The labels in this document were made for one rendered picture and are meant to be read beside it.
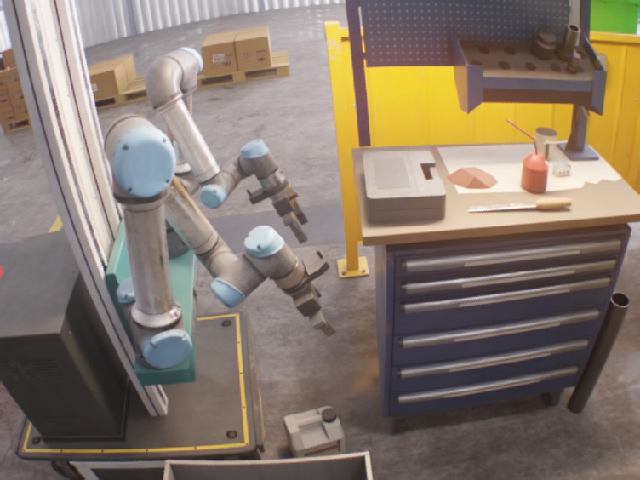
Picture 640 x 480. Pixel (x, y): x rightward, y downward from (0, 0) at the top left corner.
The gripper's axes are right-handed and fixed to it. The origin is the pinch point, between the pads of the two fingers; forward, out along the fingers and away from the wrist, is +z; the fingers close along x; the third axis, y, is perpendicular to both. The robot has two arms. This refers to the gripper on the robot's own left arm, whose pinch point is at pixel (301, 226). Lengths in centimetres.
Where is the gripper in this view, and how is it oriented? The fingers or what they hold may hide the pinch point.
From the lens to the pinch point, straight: 167.5
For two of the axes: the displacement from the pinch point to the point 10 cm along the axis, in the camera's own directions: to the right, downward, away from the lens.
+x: 0.2, -4.3, 9.0
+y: 8.7, -4.4, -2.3
